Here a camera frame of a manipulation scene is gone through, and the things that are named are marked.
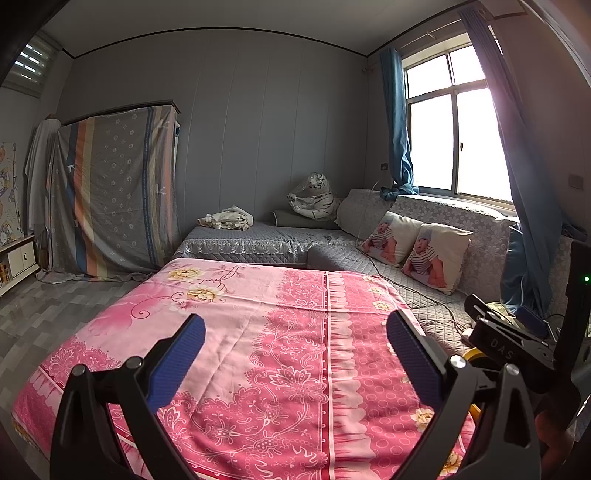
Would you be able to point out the wall poster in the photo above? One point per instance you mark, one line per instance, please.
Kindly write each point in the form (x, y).
(9, 194)

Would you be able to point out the short blue curtain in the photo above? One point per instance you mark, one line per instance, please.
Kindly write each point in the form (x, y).
(397, 129)

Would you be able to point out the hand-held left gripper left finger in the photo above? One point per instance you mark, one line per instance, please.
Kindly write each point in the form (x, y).
(178, 355)

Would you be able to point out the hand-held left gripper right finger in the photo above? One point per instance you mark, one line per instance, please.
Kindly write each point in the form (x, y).
(415, 360)

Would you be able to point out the white tiger plush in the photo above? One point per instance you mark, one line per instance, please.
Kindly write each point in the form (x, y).
(318, 194)

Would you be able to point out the long blue curtain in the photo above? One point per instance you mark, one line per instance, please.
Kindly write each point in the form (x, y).
(521, 207)

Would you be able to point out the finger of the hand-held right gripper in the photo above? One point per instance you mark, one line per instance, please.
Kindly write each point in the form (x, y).
(503, 344)
(533, 321)

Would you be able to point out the grey cushion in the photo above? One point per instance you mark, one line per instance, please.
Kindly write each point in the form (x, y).
(286, 219)

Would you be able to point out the white hanging cloth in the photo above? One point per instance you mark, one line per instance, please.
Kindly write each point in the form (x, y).
(41, 175)

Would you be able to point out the striped grey sheet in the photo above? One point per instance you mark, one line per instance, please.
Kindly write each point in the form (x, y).
(115, 194)

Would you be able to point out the grey quilted sofa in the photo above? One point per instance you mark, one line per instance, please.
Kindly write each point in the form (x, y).
(258, 240)

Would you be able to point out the white power strip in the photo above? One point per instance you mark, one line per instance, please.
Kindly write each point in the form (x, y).
(468, 334)

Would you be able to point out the window blind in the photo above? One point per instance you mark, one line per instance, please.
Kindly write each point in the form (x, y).
(32, 60)

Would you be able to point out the window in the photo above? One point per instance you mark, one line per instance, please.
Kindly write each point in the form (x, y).
(434, 138)

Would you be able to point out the pink floral blanket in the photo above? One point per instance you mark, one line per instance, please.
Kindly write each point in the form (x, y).
(277, 346)

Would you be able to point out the person's right hand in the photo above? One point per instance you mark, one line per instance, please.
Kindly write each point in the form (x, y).
(551, 429)

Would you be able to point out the white cabinet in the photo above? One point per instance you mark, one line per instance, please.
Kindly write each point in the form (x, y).
(21, 261)

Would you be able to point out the white curtain rail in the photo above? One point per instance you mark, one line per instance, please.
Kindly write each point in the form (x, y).
(429, 36)

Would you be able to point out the cream crumpled cloth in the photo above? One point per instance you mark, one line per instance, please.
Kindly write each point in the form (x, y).
(228, 218)

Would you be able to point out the baby print pillow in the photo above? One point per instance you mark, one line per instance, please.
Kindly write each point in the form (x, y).
(388, 237)
(434, 258)

